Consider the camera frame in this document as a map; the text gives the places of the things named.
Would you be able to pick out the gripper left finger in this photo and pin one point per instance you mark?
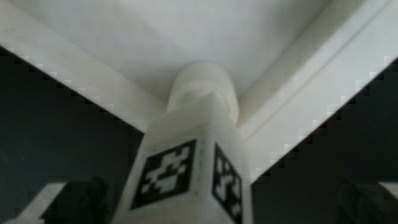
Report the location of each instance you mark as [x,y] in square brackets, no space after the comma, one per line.
[70,203]

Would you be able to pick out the white table leg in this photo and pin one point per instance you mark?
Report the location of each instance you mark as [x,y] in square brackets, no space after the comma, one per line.
[188,186]

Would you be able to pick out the white U-shaped fence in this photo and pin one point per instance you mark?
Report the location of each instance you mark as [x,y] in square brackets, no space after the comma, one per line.
[332,63]

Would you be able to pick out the white square table top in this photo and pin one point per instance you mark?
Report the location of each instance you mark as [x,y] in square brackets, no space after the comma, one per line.
[113,44]

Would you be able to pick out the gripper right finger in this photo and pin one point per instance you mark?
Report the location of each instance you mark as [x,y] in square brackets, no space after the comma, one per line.
[367,204]

